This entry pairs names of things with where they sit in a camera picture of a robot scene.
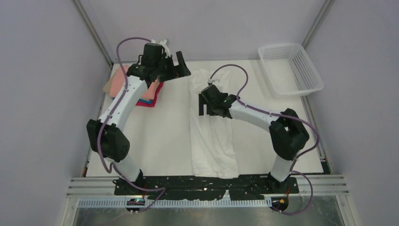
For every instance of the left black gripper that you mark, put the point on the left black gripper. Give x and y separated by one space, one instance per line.
174 65

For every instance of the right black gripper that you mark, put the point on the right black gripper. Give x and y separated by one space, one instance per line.
210 101

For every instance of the white t shirt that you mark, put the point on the white t shirt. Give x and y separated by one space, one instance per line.
211 142

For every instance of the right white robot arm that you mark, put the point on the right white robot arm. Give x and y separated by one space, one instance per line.
287 132

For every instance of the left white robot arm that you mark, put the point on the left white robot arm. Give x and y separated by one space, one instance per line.
105 134

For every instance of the blue folded t shirt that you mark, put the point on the blue folded t shirt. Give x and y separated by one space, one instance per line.
148 102

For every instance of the white plastic basket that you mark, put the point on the white plastic basket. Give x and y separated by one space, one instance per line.
289 70

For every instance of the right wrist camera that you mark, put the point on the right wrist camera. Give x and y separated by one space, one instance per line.
211 81

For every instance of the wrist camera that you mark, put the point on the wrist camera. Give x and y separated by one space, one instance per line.
164 43
211 81

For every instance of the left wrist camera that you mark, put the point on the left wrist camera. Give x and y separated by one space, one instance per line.
164 43

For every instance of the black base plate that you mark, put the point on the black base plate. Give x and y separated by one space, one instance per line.
244 187

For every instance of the grey aluminium frame rail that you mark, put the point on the grey aluminium frame rail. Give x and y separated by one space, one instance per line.
87 21

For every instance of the white slotted cable duct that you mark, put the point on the white slotted cable duct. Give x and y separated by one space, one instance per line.
141 203

